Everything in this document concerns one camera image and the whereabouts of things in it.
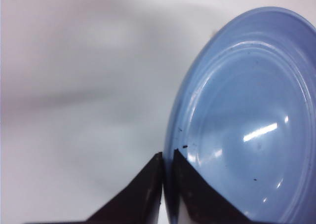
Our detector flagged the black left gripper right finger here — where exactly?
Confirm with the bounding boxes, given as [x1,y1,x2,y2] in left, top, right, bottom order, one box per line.
[172,149,261,224]

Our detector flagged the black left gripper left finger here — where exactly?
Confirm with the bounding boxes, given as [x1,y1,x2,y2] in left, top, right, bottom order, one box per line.
[24,151,163,224]

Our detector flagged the blue plastic plate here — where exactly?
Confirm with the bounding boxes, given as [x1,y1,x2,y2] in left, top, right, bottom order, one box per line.
[163,7,316,224]

